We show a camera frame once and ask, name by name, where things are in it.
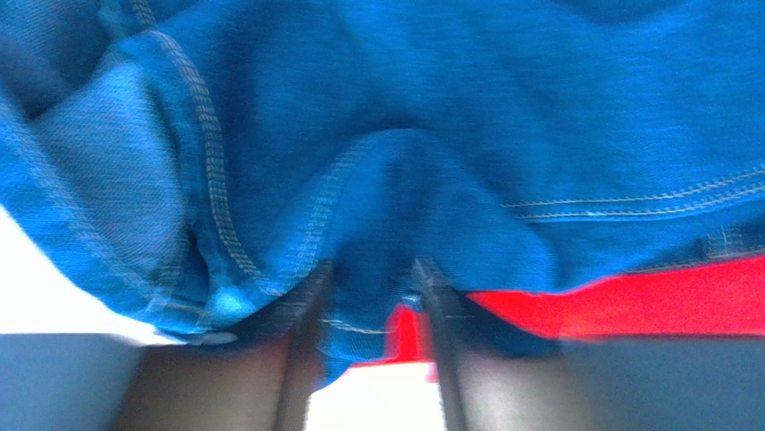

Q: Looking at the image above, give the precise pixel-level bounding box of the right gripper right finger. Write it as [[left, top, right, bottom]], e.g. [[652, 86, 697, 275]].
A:
[[413, 258, 764, 430]]

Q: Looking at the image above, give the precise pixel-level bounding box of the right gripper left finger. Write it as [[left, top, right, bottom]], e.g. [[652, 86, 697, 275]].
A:
[[1, 262, 334, 430]]

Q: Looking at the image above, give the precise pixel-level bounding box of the dark blue denim skirt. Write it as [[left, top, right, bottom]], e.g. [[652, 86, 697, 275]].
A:
[[1, 1, 764, 380]]

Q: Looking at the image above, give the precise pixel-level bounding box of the red plastic bin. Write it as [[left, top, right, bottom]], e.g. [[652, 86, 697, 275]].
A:
[[352, 255, 765, 383]]

